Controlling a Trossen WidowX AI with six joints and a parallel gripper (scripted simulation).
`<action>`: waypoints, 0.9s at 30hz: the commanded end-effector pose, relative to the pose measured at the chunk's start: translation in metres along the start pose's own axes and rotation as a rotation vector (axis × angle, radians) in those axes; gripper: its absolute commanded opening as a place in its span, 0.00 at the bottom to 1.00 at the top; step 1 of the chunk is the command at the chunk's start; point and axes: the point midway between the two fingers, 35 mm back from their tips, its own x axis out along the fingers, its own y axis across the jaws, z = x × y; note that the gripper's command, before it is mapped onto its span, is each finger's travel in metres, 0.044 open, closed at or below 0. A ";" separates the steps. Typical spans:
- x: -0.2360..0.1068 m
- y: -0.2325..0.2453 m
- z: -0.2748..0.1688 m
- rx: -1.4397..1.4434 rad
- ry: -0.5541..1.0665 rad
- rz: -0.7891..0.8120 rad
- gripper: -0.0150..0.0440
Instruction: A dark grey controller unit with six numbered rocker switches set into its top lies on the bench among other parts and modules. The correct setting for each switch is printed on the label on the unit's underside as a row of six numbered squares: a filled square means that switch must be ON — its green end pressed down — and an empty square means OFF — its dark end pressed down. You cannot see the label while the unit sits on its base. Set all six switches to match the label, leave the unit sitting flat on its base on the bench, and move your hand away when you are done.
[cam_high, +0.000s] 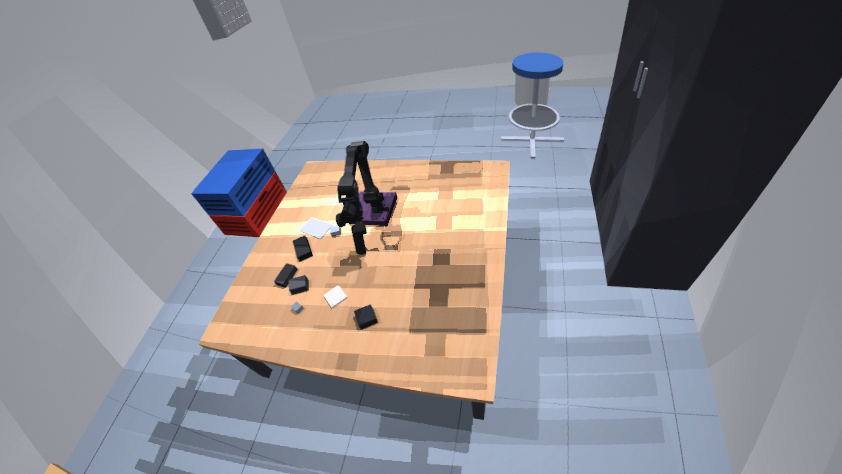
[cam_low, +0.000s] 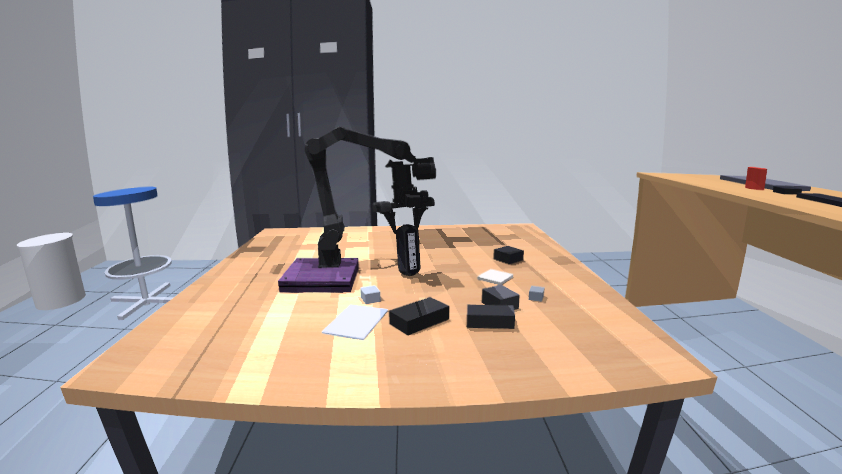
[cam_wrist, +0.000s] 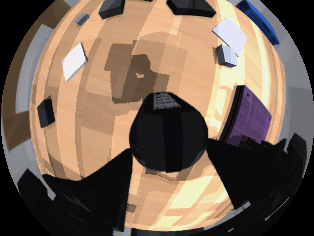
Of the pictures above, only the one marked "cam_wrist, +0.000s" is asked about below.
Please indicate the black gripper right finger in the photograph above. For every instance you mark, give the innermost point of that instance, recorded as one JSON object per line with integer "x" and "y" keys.
{"x": 241, "y": 170}

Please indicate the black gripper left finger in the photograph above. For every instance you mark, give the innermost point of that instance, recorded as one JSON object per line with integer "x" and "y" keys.
{"x": 104, "y": 193}

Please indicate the white flat rectangular sheet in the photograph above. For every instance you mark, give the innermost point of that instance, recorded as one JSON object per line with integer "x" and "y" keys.
{"x": 231, "y": 35}

